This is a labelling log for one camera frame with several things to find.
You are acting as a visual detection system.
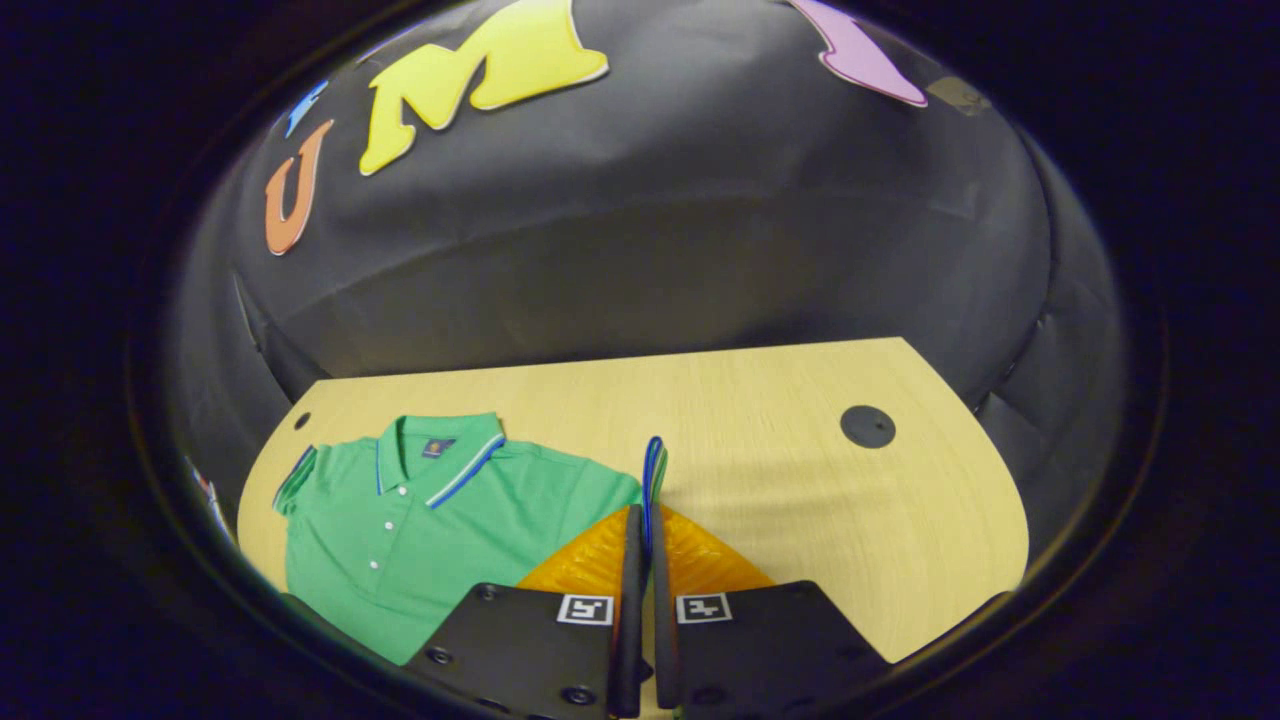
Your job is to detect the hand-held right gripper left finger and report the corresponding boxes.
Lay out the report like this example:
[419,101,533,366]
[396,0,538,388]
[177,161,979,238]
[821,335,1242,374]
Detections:
[405,505,646,720]

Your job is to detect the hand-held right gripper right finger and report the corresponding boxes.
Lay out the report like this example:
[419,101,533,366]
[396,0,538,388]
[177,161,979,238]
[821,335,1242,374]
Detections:
[650,505,893,720]

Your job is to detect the green T-shirt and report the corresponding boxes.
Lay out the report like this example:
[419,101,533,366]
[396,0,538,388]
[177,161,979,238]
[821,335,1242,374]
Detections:
[272,412,669,666]

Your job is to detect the black backdrop cloth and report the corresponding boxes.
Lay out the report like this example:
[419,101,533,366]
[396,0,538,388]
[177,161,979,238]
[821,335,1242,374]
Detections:
[165,0,1131,561]

